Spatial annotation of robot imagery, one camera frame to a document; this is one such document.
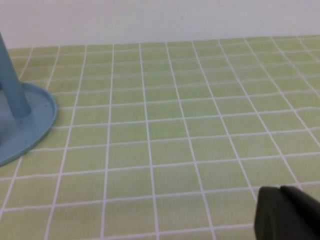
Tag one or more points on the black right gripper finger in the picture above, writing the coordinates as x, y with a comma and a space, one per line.
287, 217

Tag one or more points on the blue cup stand white caps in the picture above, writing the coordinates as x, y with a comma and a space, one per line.
32, 120

